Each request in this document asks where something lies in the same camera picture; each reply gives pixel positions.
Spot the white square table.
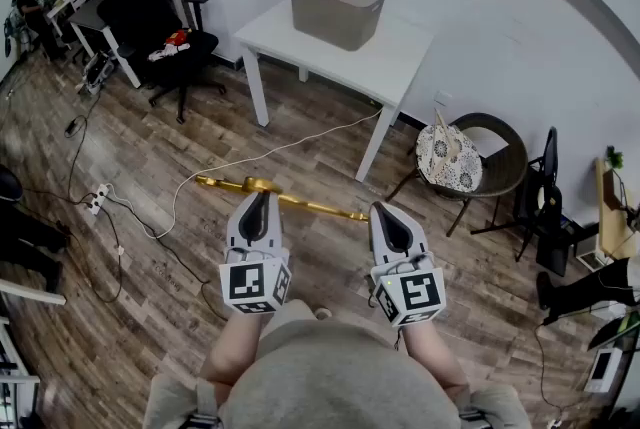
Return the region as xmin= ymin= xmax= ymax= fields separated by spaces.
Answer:
xmin=233 ymin=0 xmax=435 ymax=184

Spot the grey plastic storage bin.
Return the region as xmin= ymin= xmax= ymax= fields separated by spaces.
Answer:
xmin=288 ymin=0 xmax=388 ymax=53

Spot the patterned round cushion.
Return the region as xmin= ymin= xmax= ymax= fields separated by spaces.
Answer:
xmin=415 ymin=123 xmax=485 ymax=193

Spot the white cable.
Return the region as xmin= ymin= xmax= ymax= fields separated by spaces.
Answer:
xmin=106 ymin=105 xmax=387 ymax=241

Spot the wooden shelf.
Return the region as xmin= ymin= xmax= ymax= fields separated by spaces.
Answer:
xmin=594 ymin=156 xmax=640 ymax=261

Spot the black cable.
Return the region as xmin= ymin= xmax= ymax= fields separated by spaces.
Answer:
xmin=19 ymin=89 xmax=229 ymax=321

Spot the white wheeled machine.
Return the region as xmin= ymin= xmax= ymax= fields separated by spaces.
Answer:
xmin=81 ymin=50 xmax=117 ymax=96

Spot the white toy figure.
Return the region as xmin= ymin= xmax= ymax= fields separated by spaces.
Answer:
xmin=147 ymin=42 xmax=192 ymax=64

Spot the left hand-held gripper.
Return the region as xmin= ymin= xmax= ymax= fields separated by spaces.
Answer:
xmin=218 ymin=191 xmax=293 ymax=316

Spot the black office chair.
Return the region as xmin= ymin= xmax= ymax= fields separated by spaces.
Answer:
xmin=96 ymin=0 xmax=228 ymax=125

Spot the light wooden triangular frame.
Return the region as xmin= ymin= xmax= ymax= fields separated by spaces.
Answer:
xmin=428 ymin=108 xmax=464 ymax=179

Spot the dark wicker chair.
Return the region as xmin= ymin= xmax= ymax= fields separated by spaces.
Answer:
xmin=384 ymin=112 xmax=530 ymax=239

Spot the white metal frame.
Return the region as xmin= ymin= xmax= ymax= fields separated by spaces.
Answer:
xmin=0 ymin=276 xmax=67 ymax=429

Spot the black folding chair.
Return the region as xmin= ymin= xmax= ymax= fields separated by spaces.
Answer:
xmin=469 ymin=126 xmax=587 ymax=279

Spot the person's grey shirt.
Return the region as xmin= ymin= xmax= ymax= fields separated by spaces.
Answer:
xmin=142 ymin=299 xmax=534 ymax=429

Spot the dark-topped desk with white legs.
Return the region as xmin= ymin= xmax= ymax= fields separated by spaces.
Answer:
xmin=67 ymin=0 xmax=182 ymax=90

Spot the person's left forearm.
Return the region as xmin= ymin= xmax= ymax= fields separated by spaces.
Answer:
xmin=199 ymin=310 xmax=264 ymax=386

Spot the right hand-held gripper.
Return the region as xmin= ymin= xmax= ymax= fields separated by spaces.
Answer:
xmin=368 ymin=201 xmax=447 ymax=329

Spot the white power strip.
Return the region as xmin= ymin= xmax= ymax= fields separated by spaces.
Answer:
xmin=88 ymin=182 xmax=112 ymax=217

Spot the white screen device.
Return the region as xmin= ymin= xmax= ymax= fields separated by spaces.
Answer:
xmin=583 ymin=347 xmax=624 ymax=394

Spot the person's right forearm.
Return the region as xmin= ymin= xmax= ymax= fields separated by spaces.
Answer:
xmin=399 ymin=320 xmax=472 ymax=394

